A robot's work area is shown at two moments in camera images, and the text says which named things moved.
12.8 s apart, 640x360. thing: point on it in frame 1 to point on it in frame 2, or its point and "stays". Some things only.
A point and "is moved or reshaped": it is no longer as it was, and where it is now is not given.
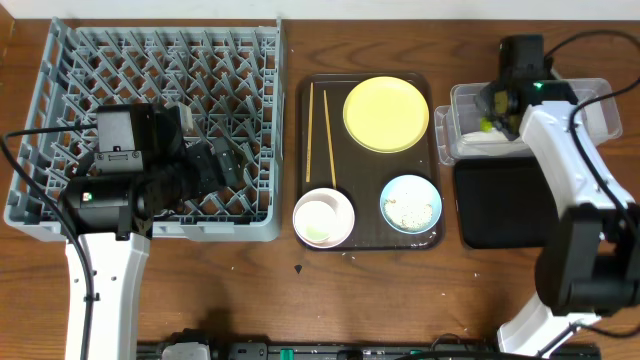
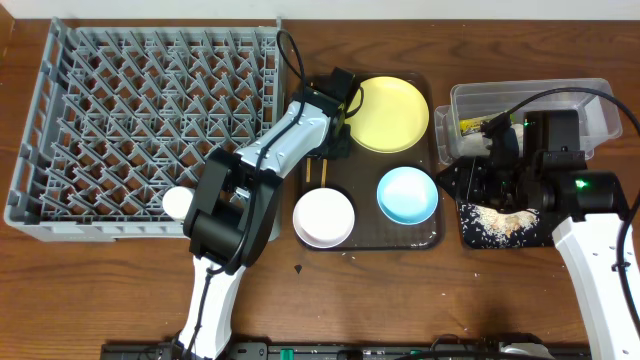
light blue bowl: [411, 204] is moved or reshaped
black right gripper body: [486, 102] to [500, 186]
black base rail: [373, 351] stays
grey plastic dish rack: [232, 84] stays
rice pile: [409, 206] to [497, 227]
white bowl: [344, 214] stays
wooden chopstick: [327, 118] is moved or reshaped
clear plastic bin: [460, 131] stays
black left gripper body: [220, 163] to [338, 138]
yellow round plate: [386, 114] stays
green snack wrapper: [485, 125] is moved or reshaped
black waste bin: [505, 203] stays
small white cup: [315, 221] is moved or reshaped
